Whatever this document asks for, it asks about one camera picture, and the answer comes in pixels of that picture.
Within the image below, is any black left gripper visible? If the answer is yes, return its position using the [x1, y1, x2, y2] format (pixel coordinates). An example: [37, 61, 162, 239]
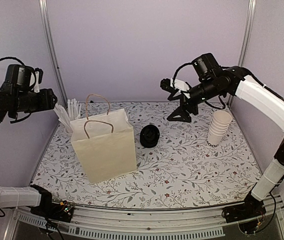
[14, 87, 59, 113]

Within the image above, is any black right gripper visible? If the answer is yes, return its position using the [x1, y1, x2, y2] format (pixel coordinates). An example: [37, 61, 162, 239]
[166, 76, 224, 123]

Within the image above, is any cream paper bag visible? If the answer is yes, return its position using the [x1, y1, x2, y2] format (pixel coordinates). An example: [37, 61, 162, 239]
[70, 108, 137, 184]

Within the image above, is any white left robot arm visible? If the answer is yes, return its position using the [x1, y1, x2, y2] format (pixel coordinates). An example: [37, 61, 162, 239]
[0, 56, 57, 217]

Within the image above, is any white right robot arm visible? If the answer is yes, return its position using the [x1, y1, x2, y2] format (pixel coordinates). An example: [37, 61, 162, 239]
[160, 53, 284, 218]

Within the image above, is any cup of white straws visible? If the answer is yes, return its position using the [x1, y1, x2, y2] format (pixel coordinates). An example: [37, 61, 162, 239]
[53, 98, 81, 135]

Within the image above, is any stack of black lids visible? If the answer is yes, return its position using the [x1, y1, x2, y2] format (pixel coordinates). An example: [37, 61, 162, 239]
[140, 124, 160, 148]

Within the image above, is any stack of white paper cups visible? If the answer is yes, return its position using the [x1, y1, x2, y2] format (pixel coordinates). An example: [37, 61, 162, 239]
[207, 110, 233, 148]

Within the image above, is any floral patterned table mat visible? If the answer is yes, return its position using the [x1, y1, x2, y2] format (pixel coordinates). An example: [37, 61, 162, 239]
[32, 102, 261, 209]

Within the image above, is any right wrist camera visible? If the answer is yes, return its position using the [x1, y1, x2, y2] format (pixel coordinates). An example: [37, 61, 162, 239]
[160, 78, 191, 93]

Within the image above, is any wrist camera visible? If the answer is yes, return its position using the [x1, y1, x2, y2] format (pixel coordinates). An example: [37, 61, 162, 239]
[160, 78, 191, 93]
[30, 68, 43, 93]

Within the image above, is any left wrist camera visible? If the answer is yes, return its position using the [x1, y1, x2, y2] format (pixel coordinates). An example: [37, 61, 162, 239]
[30, 68, 43, 93]

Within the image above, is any left aluminium frame post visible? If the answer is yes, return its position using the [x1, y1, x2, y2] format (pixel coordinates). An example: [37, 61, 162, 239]
[38, 0, 67, 106]

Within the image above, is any aluminium frame post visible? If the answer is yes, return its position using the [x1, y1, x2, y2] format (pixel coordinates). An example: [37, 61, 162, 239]
[228, 0, 257, 106]
[38, 0, 67, 106]

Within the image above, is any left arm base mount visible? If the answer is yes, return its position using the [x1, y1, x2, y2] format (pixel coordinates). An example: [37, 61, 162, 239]
[30, 198, 74, 223]

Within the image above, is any right aluminium frame post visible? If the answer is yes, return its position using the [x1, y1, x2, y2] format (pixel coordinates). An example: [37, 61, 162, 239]
[228, 0, 257, 106]

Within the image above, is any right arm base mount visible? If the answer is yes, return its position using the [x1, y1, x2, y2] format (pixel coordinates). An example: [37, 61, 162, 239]
[222, 198, 266, 235]

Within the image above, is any metal front rail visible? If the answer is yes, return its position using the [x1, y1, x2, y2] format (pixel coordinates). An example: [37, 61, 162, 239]
[4, 195, 284, 240]

